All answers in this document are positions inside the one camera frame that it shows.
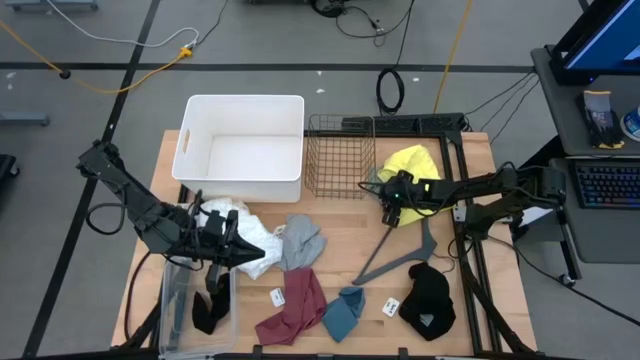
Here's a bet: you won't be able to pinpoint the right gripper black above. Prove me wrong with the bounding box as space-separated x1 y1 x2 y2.
379 170 426 229

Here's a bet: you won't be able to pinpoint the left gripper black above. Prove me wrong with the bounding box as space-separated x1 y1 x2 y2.
174 224 266 295

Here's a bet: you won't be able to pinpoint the plain black cloth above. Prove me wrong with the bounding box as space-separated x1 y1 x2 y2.
191 272 232 336

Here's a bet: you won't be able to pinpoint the yellow cloth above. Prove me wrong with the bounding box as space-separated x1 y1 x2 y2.
375 144 454 227

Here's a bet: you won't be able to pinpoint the grey cloth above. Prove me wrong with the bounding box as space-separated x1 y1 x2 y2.
276 213 329 272

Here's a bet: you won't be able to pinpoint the maroon cloth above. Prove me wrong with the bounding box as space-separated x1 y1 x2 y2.
254 267 329 347

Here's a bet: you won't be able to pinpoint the black cloth with logo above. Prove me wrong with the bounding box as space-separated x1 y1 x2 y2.
382 261 457 342

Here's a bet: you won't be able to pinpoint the blue ribbed cloth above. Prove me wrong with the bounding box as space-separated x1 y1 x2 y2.
320 285 367 344

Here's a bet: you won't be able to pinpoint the white cloth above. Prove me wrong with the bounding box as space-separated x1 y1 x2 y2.
192 196 285 281

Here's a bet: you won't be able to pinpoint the grey clothes hanger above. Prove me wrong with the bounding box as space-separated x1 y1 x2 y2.
351 217 439 287

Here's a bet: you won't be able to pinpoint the clear plastic container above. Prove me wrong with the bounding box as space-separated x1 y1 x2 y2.
158 257 239 359

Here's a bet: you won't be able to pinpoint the white perforated plastic bin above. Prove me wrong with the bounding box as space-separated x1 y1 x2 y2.
171 93 306 204

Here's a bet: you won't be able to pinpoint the computer desk cart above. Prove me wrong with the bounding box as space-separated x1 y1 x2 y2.
529 44 640 289

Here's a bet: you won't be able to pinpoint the black backlit keyboard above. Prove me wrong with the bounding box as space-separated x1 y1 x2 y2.
573 159 640 210

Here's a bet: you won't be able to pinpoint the grey work gloves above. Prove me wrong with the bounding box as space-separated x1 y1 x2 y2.
581 89 626 150

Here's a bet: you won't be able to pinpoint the black chair base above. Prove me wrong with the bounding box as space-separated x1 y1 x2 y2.
0 153 21 184

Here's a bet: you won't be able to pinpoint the grey furniture foot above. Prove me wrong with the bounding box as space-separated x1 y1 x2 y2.
0 110 50 127

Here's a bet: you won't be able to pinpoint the white and blue cup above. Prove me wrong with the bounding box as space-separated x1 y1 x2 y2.
619 104 640 143

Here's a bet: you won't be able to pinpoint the black computer monitor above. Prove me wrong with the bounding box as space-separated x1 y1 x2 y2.
549 0 640 86

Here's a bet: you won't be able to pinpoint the grey furniture base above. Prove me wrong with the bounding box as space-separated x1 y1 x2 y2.
4 0 100 12

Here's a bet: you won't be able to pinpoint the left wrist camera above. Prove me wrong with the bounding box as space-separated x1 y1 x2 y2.
202 208 240 242

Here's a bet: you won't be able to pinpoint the metal wire basket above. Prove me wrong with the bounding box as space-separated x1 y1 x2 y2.
303 113 377 200

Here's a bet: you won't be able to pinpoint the black aluminium table frame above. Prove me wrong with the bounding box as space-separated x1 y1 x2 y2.
112 113 544 360

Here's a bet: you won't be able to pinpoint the hanging black coiled cable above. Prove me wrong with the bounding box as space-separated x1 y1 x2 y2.
374 0 417 117

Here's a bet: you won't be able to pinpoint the hanging yellow cable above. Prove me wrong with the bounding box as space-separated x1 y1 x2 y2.
432 0 474 114

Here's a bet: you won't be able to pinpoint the black floor cable bundle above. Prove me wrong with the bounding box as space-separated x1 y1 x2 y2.
309 0 416 47

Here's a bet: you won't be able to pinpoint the yellow floor extension cable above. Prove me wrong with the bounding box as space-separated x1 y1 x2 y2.
0 18 194 96

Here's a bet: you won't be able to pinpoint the white floor cable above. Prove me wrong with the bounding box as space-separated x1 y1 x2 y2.
46 0 201 50

